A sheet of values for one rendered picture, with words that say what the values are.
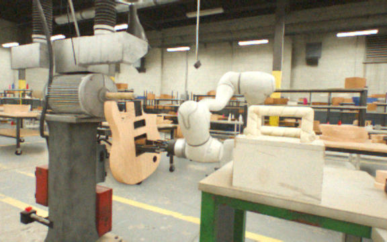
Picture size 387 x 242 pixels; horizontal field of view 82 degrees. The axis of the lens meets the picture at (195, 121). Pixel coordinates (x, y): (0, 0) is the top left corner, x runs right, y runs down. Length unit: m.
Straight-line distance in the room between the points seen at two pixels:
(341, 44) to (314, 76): 1.75
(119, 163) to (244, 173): 0.54
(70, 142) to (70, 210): 0.40
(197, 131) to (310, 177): 0.40
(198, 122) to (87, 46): 0.72
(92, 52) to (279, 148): 0.96
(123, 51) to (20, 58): 0.85
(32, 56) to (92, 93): 0.49
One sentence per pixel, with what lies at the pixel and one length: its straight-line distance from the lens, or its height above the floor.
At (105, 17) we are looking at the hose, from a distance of 1.30.
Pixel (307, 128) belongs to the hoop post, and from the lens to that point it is 0.75.
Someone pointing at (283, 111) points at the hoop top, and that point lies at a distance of 0.75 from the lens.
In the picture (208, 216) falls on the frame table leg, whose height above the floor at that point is 0.81.
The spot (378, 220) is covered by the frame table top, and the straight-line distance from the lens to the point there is 0.79.
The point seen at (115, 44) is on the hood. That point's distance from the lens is 1.14.
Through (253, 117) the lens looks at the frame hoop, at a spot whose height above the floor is 1.17.
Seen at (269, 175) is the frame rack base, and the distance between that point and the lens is 0.77.
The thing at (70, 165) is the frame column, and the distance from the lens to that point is 1.49.
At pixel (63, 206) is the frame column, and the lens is 1.60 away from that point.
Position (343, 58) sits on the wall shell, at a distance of 12.31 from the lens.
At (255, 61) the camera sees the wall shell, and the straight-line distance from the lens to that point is 12.44.
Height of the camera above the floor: 1.19
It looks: 3 degrees down
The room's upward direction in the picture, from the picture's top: 2 degrees clockwise
